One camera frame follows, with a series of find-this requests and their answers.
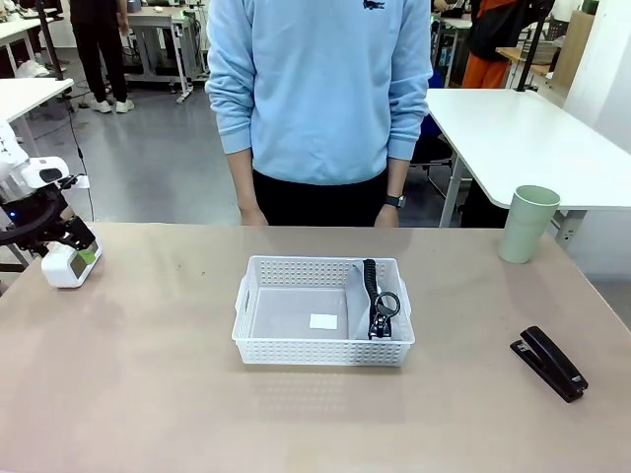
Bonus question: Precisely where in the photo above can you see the pale green plastic cup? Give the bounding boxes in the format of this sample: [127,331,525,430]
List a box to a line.
[497,184,562,265]

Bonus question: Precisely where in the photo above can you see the white perforated plastic basket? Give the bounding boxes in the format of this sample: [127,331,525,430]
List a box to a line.
[230,254,416,367]

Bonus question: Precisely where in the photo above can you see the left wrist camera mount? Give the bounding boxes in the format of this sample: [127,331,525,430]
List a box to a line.
[56,173,92,191]

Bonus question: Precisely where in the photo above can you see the person in blue sweater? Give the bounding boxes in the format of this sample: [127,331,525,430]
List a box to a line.
[204,0,435,229]

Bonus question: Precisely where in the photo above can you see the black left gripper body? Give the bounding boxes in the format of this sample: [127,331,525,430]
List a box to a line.
[0,187,75,253]

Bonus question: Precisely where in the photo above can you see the black stand pole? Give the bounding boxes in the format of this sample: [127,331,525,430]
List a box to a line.
[35,0,69,83]

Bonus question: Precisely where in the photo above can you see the wooden background desk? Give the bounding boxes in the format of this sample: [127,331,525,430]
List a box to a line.
[495,42,554,91]

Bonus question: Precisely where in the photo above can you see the bystander in black clothes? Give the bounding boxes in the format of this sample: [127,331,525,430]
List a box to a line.
[67,0,136,115]

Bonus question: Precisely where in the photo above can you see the brown cardboard panel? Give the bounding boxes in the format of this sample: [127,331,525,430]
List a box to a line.
[550,9,596,102]

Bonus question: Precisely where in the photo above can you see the person right forearm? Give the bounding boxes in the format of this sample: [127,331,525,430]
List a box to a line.
[227,147,258,210]

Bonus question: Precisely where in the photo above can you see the thin black hanging cable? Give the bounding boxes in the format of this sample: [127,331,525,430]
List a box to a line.
[59,93,96,223]

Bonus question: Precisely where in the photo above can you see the bystander in orange trousers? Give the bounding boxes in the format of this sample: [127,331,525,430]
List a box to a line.
[461,0,548,91]

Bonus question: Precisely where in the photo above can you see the black clamp pole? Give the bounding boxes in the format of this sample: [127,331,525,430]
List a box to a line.
[514,0,554,95]

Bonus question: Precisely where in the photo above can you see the person left forearm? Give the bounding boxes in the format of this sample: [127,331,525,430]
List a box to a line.
[386,156,411,199]

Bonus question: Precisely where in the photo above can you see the grey background workbench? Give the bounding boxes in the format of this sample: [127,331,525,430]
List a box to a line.
[120,3,211,105]

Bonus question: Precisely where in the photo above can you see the person left hand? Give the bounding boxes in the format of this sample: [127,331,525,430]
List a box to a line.
[374,205,401,229]

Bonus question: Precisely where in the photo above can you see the large white side table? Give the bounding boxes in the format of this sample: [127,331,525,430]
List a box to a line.
[422,87,631,229]

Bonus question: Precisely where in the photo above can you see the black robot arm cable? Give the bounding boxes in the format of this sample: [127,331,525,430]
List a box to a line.
[0,195,61,243]

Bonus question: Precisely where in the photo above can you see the black clip with ring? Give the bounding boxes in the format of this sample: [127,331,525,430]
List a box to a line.
[368,291,401,342]

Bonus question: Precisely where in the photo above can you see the person right hand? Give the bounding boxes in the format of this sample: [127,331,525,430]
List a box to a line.
[239,203,270,228]

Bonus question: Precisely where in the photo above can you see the small white side table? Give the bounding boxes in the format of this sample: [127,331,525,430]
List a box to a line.
[0,77,76,169]

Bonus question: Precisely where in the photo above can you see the black stapler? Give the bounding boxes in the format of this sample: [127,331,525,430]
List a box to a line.
[509,324,590,405]

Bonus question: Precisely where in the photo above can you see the white plastic bag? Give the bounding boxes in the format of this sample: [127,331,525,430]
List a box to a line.
[16,58,51,80]

